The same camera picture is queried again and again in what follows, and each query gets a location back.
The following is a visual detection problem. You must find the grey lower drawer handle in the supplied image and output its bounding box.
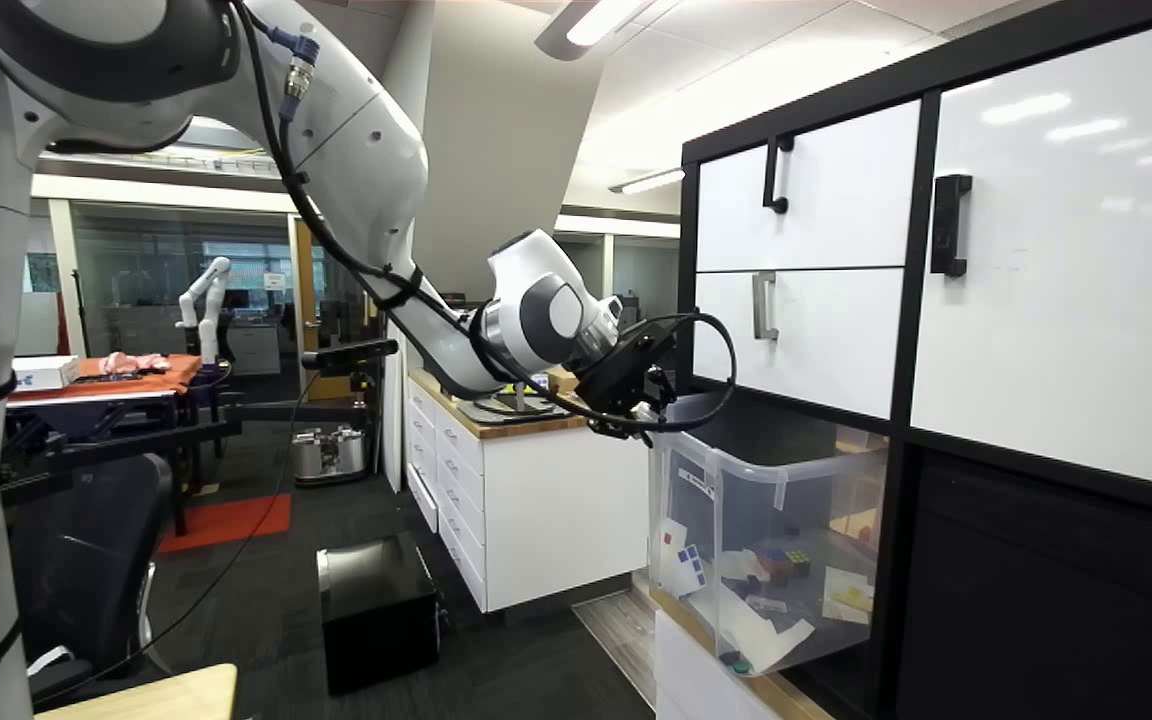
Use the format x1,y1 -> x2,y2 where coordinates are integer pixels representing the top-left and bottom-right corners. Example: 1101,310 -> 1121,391
753,270 -> 782,340

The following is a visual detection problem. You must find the clear plastic storage box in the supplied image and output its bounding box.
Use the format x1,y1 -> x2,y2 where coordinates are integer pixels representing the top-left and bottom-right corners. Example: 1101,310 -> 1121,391
650,411 -> 887,676

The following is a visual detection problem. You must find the black upper drawer handle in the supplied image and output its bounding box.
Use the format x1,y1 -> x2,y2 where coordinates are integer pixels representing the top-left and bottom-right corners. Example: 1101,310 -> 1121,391
759,136 -> 798,214

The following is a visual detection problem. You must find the red floor mat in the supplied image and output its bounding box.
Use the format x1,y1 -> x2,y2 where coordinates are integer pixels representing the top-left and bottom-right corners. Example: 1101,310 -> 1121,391
155,491 -> 292,555

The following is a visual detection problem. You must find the white drawer cabinet wood top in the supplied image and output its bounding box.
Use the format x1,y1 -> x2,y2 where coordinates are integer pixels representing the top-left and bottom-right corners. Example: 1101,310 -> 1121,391
406,376 -> 650,613

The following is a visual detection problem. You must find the black floor box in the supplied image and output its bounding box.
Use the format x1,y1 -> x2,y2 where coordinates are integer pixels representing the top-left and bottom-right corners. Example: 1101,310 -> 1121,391
315,530 -> 440,694

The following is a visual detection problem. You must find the black door handle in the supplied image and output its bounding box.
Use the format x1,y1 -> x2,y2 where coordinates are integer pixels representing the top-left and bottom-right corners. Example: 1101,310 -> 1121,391
934,175 -> 972,274

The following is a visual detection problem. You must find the white drawer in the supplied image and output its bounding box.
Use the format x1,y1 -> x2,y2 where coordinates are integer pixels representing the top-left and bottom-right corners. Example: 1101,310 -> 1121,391
693,267 -> 906,421
695,98 -> 919,270

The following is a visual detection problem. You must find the black cube shelf unit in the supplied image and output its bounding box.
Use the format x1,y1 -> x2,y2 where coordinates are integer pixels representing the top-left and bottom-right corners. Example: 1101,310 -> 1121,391
680,0 -> 1152,720

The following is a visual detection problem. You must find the white base cabinet wood top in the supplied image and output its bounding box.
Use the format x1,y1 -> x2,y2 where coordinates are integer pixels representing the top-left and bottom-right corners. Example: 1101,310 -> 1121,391
650,587 -> 834,720

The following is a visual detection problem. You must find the metal pot on floor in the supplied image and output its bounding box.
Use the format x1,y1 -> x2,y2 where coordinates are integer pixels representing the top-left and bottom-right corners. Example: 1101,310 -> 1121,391
292,425 -> 364,484

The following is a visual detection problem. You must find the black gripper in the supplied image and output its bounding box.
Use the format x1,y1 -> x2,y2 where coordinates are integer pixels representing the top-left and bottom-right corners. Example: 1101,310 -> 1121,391
581,321 -> 680,411

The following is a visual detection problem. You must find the black office chair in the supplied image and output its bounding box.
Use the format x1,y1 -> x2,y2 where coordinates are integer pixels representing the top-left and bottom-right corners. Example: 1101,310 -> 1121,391
11,451 -> 173,711

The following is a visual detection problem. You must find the white flat box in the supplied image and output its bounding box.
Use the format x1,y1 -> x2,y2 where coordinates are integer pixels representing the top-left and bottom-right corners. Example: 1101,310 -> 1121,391
11,356 -> 82,391

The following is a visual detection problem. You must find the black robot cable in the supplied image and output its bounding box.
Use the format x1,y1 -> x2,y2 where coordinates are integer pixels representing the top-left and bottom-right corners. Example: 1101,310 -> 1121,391
222,0 -> 744,441

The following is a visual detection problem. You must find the white upper drawer front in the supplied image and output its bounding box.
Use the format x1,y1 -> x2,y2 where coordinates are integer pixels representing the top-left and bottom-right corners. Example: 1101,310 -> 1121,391
695,98 -> 919,270

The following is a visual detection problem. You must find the white lower drawer front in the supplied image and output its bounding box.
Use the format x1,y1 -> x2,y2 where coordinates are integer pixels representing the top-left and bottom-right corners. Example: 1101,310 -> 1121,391
693,267 -> 906,421

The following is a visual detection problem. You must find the light wood table corner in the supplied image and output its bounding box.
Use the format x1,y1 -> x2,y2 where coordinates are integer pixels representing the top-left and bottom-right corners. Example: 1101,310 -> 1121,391
35,662 -> 238,720

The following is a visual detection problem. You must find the orange top work table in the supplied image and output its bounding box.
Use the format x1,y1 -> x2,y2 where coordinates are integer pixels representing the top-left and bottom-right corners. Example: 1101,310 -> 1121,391
0,356 -> 241,527

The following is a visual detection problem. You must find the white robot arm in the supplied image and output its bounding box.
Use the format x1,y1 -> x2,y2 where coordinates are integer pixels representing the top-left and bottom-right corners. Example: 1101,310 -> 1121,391
0,0 -> 661,720

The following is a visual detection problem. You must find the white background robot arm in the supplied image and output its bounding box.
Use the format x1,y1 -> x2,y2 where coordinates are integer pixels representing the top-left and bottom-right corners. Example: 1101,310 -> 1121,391
175,256 -> 229,362

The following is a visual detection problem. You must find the white cabinet door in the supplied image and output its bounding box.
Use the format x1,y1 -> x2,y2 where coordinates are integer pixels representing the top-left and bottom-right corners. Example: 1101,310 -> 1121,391
913,29 -> 1152,480

